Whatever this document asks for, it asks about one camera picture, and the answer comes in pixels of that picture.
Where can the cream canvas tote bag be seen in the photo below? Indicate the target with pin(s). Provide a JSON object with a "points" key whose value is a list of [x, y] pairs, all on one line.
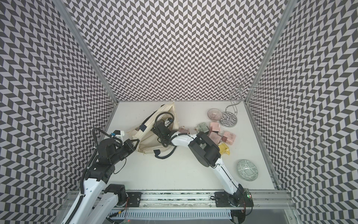
{"points": [[148, 141]]}

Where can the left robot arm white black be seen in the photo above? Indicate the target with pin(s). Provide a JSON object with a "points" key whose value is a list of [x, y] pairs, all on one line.
{"points": [[97, 197]]}

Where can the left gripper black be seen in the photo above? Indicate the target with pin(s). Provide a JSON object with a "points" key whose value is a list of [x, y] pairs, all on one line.
{"points": [[128, 143]]}

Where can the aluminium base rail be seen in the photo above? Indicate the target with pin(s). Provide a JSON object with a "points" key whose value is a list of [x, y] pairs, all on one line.
{"points": [[203, 200]]}

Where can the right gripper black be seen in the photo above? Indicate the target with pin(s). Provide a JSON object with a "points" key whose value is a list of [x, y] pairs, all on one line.
{"points": [[154, 130]]}

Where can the green patterned ceramic bowl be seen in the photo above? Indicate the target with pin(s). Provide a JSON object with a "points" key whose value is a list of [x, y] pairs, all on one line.
{"points": [[247, 170]]}

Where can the silver wire jewelry stand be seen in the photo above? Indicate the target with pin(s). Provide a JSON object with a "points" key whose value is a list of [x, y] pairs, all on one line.
{"points": [[236, 96]]}

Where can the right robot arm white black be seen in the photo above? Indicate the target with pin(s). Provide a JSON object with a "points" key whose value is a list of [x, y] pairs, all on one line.
{"points": [[206, 152]]}

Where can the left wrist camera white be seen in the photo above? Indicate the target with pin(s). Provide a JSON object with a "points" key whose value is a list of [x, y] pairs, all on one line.
{"points": [[118, 134]]}

